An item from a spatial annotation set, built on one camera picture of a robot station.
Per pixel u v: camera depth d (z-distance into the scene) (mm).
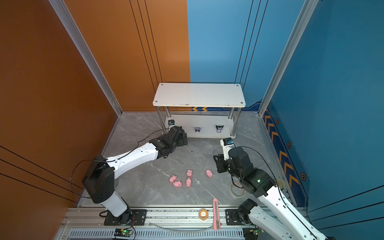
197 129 971
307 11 710
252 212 618
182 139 682
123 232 708
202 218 734
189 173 867
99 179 441
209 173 866
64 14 711
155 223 729
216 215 739
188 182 828
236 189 825
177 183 828
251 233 703
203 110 1243
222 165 614
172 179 842
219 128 963
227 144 608
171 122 753
